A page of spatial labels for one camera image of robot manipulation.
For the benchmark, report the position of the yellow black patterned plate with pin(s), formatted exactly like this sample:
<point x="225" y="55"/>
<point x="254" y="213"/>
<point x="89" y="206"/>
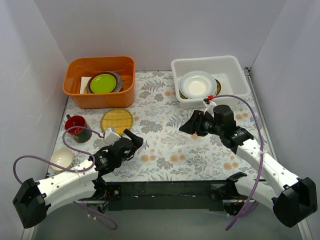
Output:
<point x="218" y="87"/>

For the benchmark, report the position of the lime green round plate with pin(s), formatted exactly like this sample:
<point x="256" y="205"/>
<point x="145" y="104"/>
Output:
<point x="103" y="83"/>

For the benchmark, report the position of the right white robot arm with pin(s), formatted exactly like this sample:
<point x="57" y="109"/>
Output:
<point x="291" y="198"/>

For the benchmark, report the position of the white card in bin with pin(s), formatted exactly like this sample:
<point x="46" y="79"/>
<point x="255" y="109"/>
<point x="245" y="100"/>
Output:
<point x="83" y="84"/>

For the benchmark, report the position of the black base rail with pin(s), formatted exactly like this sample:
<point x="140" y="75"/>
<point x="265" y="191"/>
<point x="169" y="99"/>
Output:
<point x="166" y="195"/>

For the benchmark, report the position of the round bamboo mat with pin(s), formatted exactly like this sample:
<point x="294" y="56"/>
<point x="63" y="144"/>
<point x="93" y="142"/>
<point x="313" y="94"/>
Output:
<point x="118" y="119"/>

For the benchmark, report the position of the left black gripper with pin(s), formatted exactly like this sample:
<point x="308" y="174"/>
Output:
<point x="129" y="145"/>

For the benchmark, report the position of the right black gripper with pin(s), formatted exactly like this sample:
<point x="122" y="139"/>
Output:
<point x="197" y="123"/>

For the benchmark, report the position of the black mug red inside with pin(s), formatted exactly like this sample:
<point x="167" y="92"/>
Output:
<point x="79" y="128"/>

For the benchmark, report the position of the stack of dark plates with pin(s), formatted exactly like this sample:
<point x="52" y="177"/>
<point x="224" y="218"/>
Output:
<point x="118" y="87"/>

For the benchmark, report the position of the orange plastic bin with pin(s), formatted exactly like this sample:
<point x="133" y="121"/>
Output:
<point x="125" y="66"/>

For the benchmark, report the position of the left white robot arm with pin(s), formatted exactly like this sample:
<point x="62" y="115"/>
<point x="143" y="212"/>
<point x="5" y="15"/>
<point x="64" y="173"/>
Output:
<point x="36" y="199"/>

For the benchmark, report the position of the small cream dish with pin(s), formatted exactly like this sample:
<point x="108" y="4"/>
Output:
<point x="63" y="157"/>

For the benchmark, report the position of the floral table cloth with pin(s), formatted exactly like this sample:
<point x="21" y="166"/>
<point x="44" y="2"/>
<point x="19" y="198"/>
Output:
<point x="168" y="154"/>

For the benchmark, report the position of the white deep plate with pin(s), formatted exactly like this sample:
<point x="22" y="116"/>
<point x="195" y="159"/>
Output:
<point x="197" y="85"/>
<point x="181" y="90"/>

